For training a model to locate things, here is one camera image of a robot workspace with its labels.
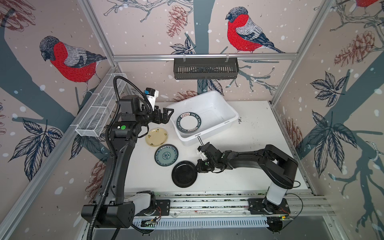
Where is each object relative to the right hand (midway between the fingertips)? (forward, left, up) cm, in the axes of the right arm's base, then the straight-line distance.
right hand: (193, 172), depth 84 cm
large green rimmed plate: (+36, +6, +1) cm, 36 cm away
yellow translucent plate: (+23, +27, 0) cm, 36 cm away
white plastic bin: (+47, -14, -1) cm, 49 cm away
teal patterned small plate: (+10, +18, -1) cm, 21 cm away
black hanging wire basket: (+63, -7, +28) cm, 70 cm away
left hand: (+16, +13, +37) cm, 42 cm away
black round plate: (-1, +5, -2) cm, 5 cm away
